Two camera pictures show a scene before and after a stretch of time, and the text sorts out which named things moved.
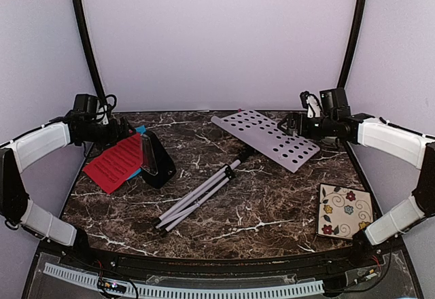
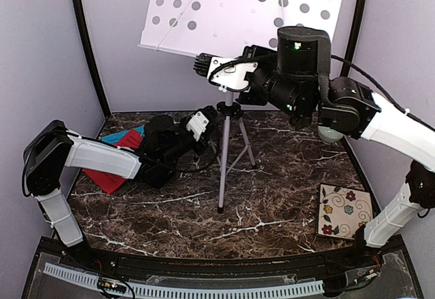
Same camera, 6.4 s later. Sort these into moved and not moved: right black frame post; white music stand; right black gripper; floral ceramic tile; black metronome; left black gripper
Moved: white music stand; right black gripper; left black gripper
Not moved: right black frame post; black metronome; floral ceramic tile
